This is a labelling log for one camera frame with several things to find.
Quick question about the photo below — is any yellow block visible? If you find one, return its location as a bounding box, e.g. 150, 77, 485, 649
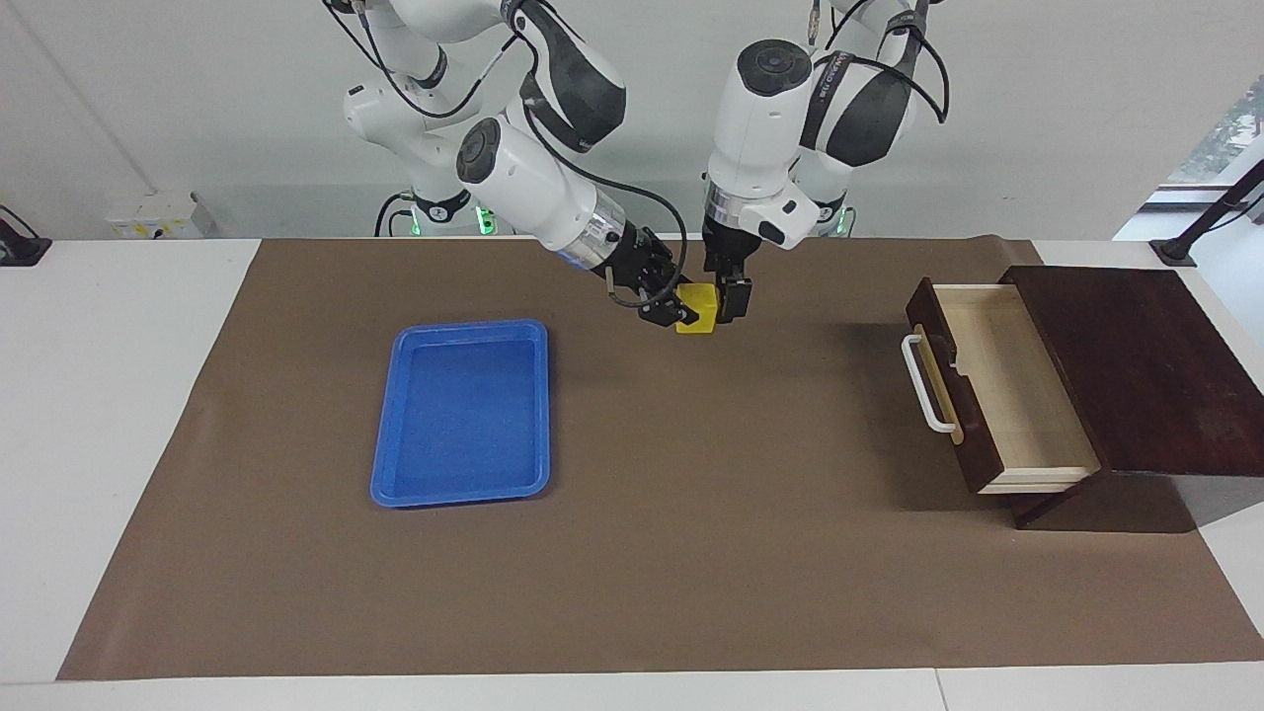
675, 283, 721, 337

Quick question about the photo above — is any white drawer handle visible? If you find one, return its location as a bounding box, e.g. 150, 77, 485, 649
901, 334, 965, 436

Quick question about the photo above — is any dark wooden drawer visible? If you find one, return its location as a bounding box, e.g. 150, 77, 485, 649
901, 276, 1103, 496

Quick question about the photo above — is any brown table mat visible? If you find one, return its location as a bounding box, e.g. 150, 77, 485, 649
56, 235, 1264, 682

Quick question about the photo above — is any blue plastic tray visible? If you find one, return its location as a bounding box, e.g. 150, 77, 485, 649
370, 318, 551, 510

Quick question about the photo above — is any dark wooden cabinet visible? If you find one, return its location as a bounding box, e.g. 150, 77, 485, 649
997, 264, 1264, 534

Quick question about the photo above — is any black stand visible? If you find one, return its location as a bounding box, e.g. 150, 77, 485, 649
1149, 156, 1264, 270

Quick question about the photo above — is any window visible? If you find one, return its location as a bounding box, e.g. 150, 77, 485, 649
1165, 74, 1264, 191

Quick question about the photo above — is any black base cable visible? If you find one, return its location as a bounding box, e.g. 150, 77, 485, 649
373, 192, 416, 239

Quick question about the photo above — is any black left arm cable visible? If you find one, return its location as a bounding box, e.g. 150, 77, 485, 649
808, 0, 952, 127

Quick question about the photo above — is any white wall socket box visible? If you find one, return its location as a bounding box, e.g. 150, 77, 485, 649
107, 192, 217, 241

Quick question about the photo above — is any black desk mount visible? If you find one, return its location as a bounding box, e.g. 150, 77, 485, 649
0, 204, 53, 268

